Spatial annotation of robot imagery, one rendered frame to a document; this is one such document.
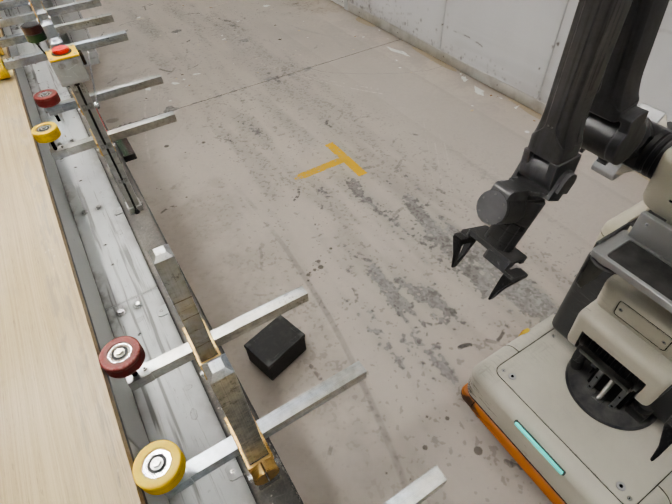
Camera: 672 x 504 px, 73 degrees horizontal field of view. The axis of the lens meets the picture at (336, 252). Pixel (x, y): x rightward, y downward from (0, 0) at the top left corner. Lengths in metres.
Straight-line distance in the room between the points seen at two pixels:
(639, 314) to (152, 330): 1.21
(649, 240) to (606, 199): 1.91
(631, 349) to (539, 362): 0.58
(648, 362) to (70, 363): 1.19
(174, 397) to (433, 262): 1.45
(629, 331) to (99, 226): 1.60
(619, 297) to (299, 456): 1.17
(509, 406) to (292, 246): 1.29
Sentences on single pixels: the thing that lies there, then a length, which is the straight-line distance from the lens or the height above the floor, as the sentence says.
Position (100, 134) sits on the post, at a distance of 1.49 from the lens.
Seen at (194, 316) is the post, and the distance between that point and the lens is 0.92.
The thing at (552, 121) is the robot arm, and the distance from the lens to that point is 0.78.
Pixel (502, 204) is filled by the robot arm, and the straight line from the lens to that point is 0.78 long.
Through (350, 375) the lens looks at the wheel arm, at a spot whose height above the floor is 0.82.
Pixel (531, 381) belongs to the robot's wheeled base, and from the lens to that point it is 1.69.
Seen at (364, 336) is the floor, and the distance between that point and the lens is 2.00.
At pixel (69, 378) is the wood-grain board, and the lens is 1.04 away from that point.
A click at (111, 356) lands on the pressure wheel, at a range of 1.03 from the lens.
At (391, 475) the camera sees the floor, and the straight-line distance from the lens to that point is 1.77.
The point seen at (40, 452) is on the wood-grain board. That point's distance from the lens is 0.99.
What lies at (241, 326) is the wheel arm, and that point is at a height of 0.82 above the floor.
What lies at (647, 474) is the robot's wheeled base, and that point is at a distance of 1.69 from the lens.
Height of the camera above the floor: 1.69
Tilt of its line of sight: 47 degrees down
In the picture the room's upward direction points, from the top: 3 degrees counter-clockwise
